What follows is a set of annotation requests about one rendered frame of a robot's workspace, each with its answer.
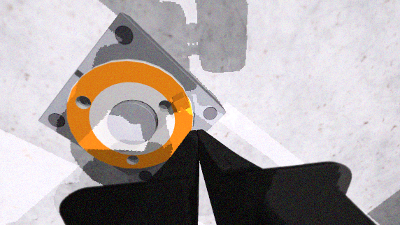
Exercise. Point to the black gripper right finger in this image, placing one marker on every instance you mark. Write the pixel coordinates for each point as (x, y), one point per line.
(235, 185)

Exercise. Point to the orange round plate with holes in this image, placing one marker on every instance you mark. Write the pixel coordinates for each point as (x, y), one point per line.
(118, 80)

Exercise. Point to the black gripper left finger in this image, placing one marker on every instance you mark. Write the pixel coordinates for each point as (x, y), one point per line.
(169, 197)

